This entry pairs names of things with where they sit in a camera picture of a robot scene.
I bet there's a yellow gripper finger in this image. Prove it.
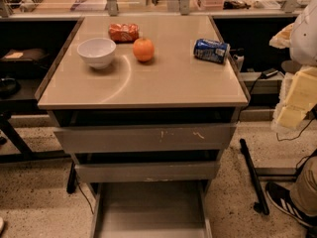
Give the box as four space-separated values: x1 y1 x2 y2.
269 23 293 49
271 66 317 132

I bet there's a black power adapter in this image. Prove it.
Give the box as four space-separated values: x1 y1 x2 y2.
261 68 278 79

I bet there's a blue soda can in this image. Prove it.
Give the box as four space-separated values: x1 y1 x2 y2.
193 39 230 64

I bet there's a white bowl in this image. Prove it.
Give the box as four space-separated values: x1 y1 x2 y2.
77 38 116 69

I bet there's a grey drawer cabinet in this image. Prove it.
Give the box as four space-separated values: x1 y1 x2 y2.
34 15 251 193

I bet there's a black white sneaker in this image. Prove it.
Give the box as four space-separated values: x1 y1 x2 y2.
265 181 317 228

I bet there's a grey middle drawer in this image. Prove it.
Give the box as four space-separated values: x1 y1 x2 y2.
75 162 220 182

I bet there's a khaki trouser leg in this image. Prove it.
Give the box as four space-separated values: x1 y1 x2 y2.
290 157 317 217

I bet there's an orange fruit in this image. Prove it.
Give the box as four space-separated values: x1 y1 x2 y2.
133 38 155 62

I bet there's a black cable on floor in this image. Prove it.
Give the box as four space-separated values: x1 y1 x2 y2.
275 116 316 143

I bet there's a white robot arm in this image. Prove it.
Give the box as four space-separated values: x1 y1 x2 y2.
269 0 317 133

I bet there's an open grey bottom drawer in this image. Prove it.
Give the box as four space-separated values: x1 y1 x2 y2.
89 180 213 238

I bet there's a grey top drawer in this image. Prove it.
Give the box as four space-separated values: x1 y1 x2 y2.
54 123 236 154

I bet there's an orange chip bag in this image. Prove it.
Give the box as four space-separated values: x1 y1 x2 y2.
108 23 139 43

